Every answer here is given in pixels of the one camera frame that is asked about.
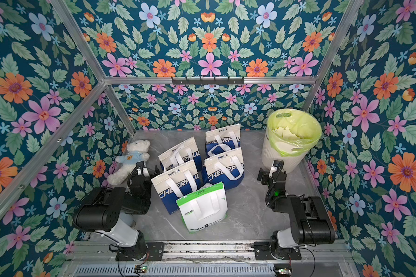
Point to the green white takeout bag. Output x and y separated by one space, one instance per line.
203 208

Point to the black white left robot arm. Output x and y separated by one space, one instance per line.
100 212

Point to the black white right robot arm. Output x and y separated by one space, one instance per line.
310 223

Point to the back right blue white bag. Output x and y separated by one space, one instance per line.
222 140

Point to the blue white bag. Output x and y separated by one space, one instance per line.
222 140
180 154
227 167
177 183

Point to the back left blue white bag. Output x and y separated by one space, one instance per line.
180 154

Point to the front left blue white bag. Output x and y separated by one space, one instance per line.
177 183

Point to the white teddy bear blue shirt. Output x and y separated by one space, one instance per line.
137 151

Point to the paper scraps in bin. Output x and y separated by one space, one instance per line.
290 130

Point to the white trash bin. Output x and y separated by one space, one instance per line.
269 155

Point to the black wall hook rail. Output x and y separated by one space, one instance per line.
207 81

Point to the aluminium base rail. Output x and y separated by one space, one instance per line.
230 258

